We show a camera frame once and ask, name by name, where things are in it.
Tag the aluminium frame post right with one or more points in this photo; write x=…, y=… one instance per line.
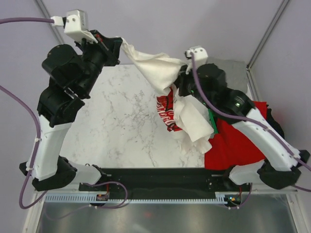
x=274, y=21

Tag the black t shirt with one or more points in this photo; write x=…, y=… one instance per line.
x=275, y=125

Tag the white red printed t shirt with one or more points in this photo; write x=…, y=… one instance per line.
x=183, y=120

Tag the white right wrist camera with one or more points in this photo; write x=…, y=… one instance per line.
x=200, y=56

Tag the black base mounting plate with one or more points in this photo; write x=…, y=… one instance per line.
x=163, y=182

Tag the aluminium front rail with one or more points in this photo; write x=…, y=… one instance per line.
x=256, y=191

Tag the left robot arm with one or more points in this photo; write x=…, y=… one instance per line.
x=72, y=77

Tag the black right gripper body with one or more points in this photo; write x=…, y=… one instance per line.
x=187, y=84

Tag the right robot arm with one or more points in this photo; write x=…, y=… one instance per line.
x=280, y=166

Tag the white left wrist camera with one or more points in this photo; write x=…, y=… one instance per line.
x=75, y=26

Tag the folded grey t shirt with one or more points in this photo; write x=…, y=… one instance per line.
x=236, y=75

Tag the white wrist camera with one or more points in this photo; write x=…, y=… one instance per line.
x=75, y=26
x=200, y=56

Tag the white slotted cable duct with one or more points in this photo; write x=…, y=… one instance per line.
x=114, y=198

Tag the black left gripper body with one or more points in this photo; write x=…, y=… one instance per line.
x=97, y=50

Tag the green plastic bin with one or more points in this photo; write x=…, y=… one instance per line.
x=212, y=121

